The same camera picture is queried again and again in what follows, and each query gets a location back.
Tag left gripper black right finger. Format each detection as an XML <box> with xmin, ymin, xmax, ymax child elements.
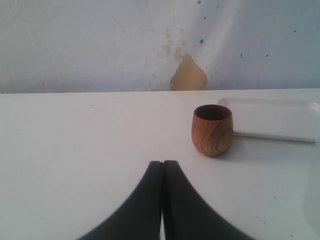
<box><xmin>162</xmin><ymin>160</ymin><xmax>252</xmax><ymax>240</ymax></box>

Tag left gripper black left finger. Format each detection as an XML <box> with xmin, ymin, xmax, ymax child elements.
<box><xmin>80</xmin><ymin>161</ymin><xmax>164</xmax><ymax>240</ymax></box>

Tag brown wooden cup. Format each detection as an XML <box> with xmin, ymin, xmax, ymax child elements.
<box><xmin>191</xmin><ymin>104</ymin><xmax>234</xmax><ymax>157</ymax></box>

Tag white rectangular tray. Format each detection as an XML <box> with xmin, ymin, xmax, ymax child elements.
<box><xmin>217</xmin><ymin>98</ymin><xmax>320</xmax><ymax>143</ymax></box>

